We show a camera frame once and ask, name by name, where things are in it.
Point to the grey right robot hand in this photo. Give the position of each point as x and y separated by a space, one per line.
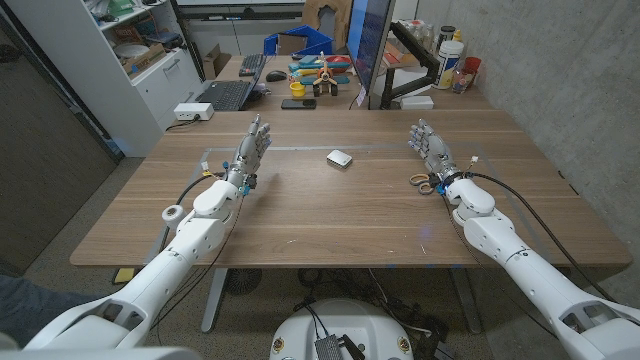
435 150

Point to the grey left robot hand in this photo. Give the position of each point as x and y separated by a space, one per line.
249 152

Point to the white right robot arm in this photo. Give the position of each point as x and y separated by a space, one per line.
525 270

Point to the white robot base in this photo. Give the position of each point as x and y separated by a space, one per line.
350 320

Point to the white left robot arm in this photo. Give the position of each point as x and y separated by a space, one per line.
165 260

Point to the flat white box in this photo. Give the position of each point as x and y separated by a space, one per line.
416 102

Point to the white power strip box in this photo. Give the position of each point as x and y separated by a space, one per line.
192 111

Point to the small silver tin box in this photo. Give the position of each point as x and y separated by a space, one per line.
339 158

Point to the open cardboard box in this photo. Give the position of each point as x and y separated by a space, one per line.
214 62

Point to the cardboard box on shelf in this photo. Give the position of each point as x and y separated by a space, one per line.
145 59

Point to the black laptop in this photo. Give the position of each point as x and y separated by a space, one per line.
227 95

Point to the black smartphone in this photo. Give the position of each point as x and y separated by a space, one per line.
298 104

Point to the small yellow cup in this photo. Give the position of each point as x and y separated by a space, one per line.
297 90

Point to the black computer mouse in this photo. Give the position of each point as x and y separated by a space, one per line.
276 76

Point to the black keyboard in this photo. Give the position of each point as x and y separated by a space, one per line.
252 65

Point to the white wipes canister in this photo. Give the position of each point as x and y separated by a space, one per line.
447 62

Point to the red plastic cup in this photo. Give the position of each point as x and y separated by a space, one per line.
472 65

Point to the wooden toy airplane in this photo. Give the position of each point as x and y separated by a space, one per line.
325 76

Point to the white shelf cabinet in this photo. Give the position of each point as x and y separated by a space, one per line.
150 95

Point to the dark lidded jar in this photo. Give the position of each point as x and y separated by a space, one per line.
446 34

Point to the black round floor fan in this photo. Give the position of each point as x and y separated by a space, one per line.
243 281

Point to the blue plastic bin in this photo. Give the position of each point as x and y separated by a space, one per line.
312 37

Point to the large computer monitor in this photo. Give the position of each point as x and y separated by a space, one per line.
367 35

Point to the grey table leg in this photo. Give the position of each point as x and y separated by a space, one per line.
466 305
215 300

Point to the yellow pad on floor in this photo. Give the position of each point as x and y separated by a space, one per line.
124 275

